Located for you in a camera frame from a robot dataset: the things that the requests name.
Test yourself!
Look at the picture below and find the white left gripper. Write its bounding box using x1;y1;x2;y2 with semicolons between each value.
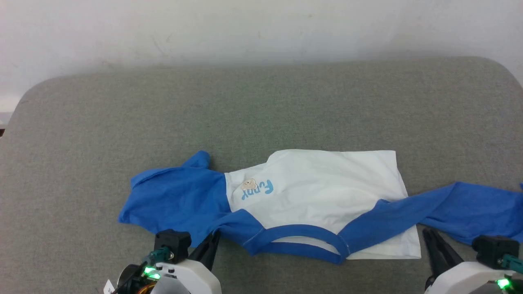
153;230;222;294

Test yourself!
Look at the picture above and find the white and blue shirt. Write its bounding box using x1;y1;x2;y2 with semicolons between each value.
118;149;523;265

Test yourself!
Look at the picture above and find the grey fabric sofa cushion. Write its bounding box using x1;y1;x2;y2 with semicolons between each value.
0;56;523;294

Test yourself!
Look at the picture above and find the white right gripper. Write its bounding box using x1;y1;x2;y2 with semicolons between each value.
422;228;523;294

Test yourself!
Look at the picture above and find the right arm teal plug cable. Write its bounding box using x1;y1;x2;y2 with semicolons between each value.
500;254;523;275

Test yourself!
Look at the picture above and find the left arm teal plug cable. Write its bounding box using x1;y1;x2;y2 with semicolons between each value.
114;246;173;294

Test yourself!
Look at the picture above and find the arm teal plug cable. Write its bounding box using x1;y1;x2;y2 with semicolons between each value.
500;254;523;275
114;246;173;294

